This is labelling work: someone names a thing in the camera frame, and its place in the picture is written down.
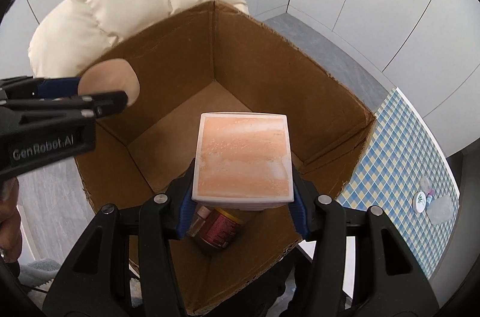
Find red gold round tin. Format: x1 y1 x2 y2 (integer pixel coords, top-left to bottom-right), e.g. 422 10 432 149
194 208 247 250

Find peach square cosmetic box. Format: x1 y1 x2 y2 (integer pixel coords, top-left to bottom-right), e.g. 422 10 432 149
192 112 294 211

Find small clear plastic jar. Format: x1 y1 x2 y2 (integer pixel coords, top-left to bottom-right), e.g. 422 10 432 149
420 176 431 193

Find translucent plastic case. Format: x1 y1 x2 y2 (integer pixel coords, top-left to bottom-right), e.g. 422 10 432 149
426 196 454 225

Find small pink glass bottle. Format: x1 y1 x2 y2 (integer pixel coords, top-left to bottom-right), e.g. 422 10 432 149
187 205 212 237

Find left hand with decorated nails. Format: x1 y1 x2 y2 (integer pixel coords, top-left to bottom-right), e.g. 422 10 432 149
0 178 22 263

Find blue yellow checkered tablecloth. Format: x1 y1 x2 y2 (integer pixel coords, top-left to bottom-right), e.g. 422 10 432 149
337 89 460 276

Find brown cardboard box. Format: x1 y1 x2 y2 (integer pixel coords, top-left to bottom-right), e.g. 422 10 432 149
73 0 378 316

